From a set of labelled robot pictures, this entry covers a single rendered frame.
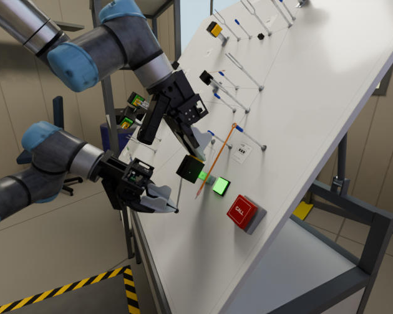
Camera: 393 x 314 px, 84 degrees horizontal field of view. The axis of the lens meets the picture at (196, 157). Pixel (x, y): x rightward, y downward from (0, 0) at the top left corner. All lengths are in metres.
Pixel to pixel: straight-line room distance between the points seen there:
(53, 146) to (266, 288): 0.65
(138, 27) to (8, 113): 3.10
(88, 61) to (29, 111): 3.12
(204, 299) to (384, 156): 2.24
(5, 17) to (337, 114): 0.61
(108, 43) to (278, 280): 0.73
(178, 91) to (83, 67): 0.19
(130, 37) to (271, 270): 0.72
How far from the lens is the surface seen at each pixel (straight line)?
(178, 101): 0.51
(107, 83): 1.47
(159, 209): 0.55
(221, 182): 0.54
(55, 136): 0.55
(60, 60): 0.43
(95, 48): 0.44
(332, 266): 0.88
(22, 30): 0.55
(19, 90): 3.50
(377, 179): 2.61
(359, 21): 0.63
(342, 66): 0.55
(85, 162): 0.52
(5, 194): 0.55
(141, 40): 0.47
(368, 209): 0.83
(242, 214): 0.44
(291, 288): 0.77
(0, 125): 3.50
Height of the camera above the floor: 1.36
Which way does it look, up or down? 20 degrees down
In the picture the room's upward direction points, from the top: straight up
